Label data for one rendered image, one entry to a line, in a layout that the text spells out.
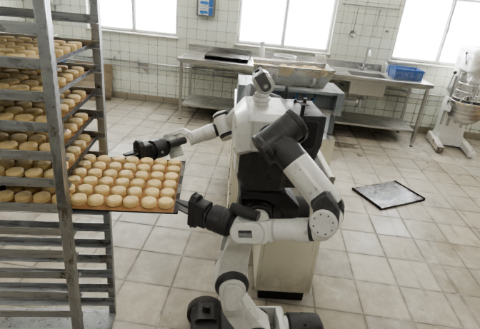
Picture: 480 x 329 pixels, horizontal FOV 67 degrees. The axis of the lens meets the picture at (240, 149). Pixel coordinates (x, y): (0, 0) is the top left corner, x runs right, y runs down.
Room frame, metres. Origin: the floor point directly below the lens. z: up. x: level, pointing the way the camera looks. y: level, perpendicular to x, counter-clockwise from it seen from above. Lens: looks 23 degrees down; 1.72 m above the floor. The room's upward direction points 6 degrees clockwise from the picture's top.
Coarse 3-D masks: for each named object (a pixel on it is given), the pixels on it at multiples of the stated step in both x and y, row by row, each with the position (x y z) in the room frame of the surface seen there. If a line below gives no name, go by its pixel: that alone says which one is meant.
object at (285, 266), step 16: (256, 256) 1.80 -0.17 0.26; (272, 256) 1.70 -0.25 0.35; (288, 256) 1.71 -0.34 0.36; (304, 256) 1.71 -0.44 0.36; (256, 272) 1.72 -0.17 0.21; (272, 272) 1.70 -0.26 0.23; (288, 272) 1.71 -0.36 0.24; (304, 272) 1.71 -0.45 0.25; (256, 288) 1.70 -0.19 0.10; (272, 288) 1.70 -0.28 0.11; (288, 288) 1.71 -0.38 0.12; (304, 288) 1.71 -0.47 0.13
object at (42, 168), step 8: (80, 136) 1.31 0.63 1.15; (88, 136) 1.32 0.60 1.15; (72, 144) 1.23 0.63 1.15; (80, 144) 1.24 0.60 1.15; (88, 144) 1.28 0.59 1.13; (72, 152) 1.17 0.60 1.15; (80, 152) 1.20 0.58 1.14; (0, 160) 1.05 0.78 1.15; (8, 160) 1.05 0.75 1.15; (16, 160) 1.09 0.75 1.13; (24, 160) 1.07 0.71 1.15; (32, 160) 1.10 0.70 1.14; (72, 160) 1.12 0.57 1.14; (0, 168) 0.99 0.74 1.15; (8, 168) 1.03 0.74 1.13; (16, 168) 1.00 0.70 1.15; (24, 168) 1.04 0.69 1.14; (32, 168) 1.01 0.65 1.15; (40, 168) 1.02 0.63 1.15; (48, 168) 1.05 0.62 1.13; (16, 176) 0.98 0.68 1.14; (24, 176) 0.99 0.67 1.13; (32, 176) 0.98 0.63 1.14; (40, 176) 0.99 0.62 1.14; (48, 176) 0.98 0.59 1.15
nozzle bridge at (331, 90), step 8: (240, 80) 2.50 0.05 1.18; (248, 80) 2.53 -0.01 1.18; (240, 88) 2.38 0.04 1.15; (280, 88) 2.39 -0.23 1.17; (296, 88) 2.41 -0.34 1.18; (304, 88) 2.44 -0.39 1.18; (312, 88) 2.46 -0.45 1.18; (320, 88) 2.49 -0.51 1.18; (328, 88) 2.51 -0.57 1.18; (336, 88) 2.54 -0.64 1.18; (240, 96) 2.38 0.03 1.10; (288, 96) 2.48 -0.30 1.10; (296, 96) 2.48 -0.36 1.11; (304, 96) 2.48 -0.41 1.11; (312, 96) 2.49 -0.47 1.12; (320, 96) 2.49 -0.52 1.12; (328, 96) 2.49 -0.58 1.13; (336, 96) 2.43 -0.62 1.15; (344, 96) 2.41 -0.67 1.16; (320, 104) 2.49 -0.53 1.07; (328, 104) 2.49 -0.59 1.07; (336, 104) 2.41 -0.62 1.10; (328, 112) 2.44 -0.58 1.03; (336, 112) 2.41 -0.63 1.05; (328, 120) 2.55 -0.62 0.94; (328, 128) 2.52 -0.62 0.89
